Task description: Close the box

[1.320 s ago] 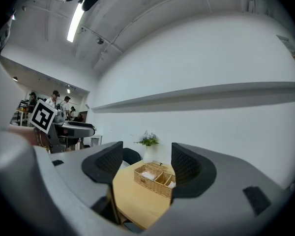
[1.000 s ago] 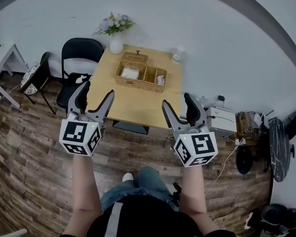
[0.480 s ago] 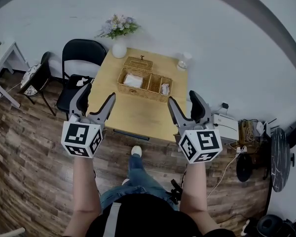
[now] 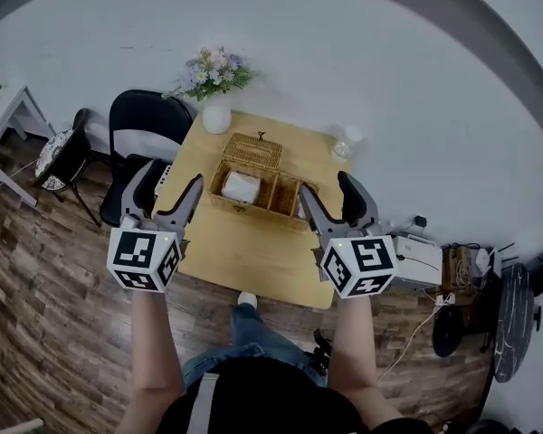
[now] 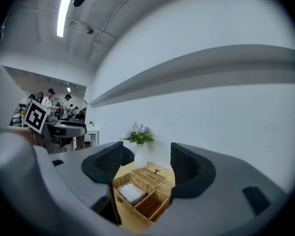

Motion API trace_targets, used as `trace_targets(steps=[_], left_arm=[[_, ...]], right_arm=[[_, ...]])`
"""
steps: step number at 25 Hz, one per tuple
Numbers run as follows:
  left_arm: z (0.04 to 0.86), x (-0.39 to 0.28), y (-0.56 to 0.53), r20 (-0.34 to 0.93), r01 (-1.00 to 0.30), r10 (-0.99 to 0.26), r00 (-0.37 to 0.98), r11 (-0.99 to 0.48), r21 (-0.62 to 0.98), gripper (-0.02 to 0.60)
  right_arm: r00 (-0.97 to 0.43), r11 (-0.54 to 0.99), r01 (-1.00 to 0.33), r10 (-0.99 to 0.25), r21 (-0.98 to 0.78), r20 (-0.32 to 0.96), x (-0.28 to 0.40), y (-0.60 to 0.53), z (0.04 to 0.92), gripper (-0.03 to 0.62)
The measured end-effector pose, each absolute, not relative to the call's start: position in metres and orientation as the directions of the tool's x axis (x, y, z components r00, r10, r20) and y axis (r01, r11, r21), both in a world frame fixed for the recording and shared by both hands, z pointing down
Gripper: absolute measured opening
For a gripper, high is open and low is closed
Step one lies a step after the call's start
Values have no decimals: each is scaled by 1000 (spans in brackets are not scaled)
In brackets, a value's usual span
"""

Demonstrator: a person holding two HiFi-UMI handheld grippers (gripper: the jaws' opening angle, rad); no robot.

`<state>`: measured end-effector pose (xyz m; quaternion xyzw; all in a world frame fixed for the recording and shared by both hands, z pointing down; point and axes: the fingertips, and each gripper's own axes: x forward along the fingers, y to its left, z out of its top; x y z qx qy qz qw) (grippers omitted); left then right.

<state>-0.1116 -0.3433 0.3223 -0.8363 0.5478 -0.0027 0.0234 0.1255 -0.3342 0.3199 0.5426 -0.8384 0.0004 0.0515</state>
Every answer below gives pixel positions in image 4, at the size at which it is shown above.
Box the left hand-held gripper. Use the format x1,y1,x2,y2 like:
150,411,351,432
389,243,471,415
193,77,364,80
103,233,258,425
107,158,205,293

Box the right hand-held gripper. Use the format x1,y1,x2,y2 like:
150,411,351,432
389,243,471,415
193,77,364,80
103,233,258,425
300,170,398,298

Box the wicker tissue box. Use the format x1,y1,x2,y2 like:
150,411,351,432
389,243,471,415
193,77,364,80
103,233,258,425
207,129,320,233

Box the person's right forearm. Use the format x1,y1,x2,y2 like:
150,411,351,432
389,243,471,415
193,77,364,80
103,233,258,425
327,292,405,420

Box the person's left forearm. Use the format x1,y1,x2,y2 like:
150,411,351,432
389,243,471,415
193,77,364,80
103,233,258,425
127,282,186,409

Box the clear bottle with white cap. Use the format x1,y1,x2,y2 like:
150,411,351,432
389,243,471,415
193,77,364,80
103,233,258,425
329,124,364,165

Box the black folding chair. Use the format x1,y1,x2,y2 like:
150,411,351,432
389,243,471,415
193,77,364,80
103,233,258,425
99,89,198,228

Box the white printer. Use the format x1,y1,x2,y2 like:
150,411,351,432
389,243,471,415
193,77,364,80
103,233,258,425
391,234,444,289

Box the white round vase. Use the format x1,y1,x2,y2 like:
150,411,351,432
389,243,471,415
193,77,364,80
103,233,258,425
201,105,233,136

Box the stool with patterned cushion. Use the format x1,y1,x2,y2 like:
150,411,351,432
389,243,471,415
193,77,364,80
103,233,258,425
33,108,103,228

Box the pastel flower bouquet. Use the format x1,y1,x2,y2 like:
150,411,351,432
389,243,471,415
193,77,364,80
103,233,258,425
161,46,260,104

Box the black waist device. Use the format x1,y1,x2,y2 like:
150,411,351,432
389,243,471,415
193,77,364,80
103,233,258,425
304,327,332,378

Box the person's blue jeans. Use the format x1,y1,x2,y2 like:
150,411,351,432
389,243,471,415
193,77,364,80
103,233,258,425
182,303,329,389

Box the white router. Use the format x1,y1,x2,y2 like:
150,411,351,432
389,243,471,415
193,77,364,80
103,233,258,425
473,241,518,280

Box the black round stool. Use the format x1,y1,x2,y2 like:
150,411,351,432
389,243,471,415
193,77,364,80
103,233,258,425
432,305,465,359

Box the white side table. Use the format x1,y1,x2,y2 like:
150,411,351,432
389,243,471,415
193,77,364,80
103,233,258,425
0,83,58,208

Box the person's black shirt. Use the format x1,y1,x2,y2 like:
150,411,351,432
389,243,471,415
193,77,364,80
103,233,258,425
155,357,435,434

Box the black marble round table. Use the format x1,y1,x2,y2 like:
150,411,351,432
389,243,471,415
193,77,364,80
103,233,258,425
492,262,538,384

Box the white cable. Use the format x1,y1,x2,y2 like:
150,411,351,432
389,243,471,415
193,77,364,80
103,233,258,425
376,299,445,384

